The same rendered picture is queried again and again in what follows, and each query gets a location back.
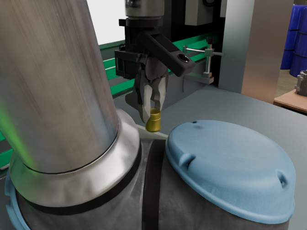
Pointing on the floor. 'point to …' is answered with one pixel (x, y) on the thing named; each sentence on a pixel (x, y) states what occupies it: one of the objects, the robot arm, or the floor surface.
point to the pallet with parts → (295, 96)
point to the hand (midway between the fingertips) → (153, 115)
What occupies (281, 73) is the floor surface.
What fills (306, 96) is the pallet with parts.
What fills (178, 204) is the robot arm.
